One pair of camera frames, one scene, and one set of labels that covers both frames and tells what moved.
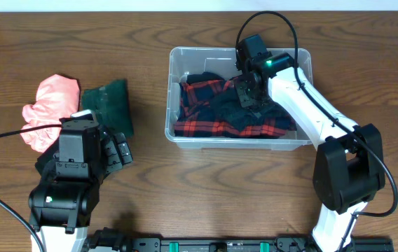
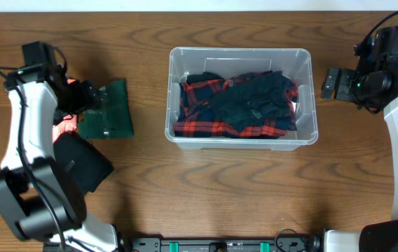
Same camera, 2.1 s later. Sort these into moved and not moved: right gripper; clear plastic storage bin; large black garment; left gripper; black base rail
Moved: right gripper; left gripper
Not moved: large black garment; black base rail; clear plastic storage bin
